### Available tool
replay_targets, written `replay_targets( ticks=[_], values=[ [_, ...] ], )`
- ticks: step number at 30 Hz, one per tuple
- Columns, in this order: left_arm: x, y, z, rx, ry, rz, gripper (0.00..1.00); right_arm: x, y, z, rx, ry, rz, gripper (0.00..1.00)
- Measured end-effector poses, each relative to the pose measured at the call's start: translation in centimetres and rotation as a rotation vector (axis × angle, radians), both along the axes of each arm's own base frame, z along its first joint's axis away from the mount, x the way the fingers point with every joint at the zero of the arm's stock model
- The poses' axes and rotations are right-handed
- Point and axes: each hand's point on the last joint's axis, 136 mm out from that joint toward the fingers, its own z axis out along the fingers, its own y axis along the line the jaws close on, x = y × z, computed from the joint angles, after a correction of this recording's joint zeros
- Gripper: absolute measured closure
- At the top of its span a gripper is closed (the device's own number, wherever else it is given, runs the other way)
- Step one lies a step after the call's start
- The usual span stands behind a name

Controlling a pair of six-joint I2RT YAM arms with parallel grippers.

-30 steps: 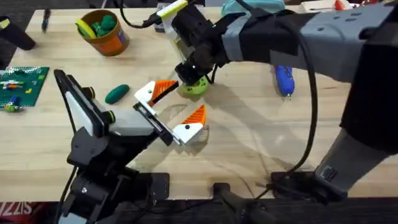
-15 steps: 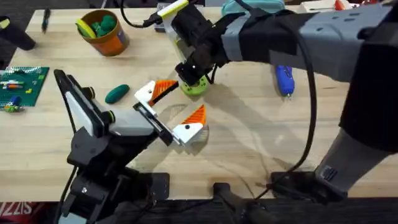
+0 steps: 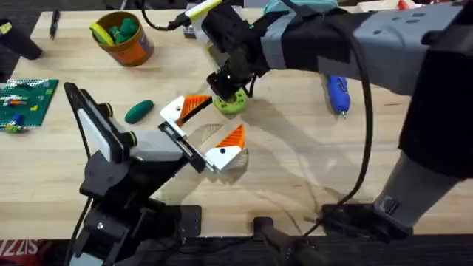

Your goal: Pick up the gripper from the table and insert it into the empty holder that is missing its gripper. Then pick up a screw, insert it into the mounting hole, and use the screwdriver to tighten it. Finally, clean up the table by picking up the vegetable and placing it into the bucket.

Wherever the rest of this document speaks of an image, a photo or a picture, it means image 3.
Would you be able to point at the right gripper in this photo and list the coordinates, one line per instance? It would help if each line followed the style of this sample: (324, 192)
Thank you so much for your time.
(245, 55)

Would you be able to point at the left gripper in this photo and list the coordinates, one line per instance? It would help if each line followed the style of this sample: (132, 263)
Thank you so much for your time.
(155, 146)

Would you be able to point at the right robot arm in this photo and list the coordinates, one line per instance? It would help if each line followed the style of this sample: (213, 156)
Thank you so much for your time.
(388, 44)

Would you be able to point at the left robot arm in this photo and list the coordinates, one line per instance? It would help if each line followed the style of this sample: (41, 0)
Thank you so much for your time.
(99, 232)

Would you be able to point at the blue electric screwdriver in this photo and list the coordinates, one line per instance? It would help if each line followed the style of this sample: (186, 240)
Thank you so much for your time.
(338, 94)

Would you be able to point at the green disc with holes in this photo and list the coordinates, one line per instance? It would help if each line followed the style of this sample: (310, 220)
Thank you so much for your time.
(236, 105)

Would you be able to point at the green toy cucumber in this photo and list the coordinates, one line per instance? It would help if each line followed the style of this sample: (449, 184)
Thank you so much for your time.
(139, 111)

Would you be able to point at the small grey box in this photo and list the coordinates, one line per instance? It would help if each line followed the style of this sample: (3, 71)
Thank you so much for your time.
(189, 32)

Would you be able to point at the right wrist upright plate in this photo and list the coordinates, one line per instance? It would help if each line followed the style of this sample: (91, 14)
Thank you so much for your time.
(201, 9)

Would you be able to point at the wrist upright plate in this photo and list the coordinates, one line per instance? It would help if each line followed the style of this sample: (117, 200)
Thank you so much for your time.
(201, 9)
(94, 129)

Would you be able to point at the left wrist upright plate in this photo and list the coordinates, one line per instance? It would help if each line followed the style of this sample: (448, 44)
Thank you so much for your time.
(94, 129)

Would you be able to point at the orange tub with green toys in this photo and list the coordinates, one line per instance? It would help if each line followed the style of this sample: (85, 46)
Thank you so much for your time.
(127, 50)

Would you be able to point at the teal cloth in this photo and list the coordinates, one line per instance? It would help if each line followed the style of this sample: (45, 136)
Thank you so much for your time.
(295, 4)

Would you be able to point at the black table clamp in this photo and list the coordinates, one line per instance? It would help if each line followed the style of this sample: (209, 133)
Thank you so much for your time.
(273, 232)

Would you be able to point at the green board with toy blocks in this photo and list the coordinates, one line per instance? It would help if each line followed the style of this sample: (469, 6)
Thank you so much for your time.
(26, 107)

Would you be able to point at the black pen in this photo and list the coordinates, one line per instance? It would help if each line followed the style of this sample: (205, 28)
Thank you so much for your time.
(54, 24)

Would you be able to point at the black cylinder with yellow label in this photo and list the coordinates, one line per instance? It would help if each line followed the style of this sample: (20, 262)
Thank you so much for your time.
(18, 42)

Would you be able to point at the red printed label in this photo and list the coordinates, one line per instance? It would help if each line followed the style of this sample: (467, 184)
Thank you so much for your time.
(20, 251)

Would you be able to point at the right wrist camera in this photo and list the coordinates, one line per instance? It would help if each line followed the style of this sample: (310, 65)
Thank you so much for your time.
(218, 26)

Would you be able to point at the black rail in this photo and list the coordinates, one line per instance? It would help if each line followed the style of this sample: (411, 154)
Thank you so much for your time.
(369, 253)

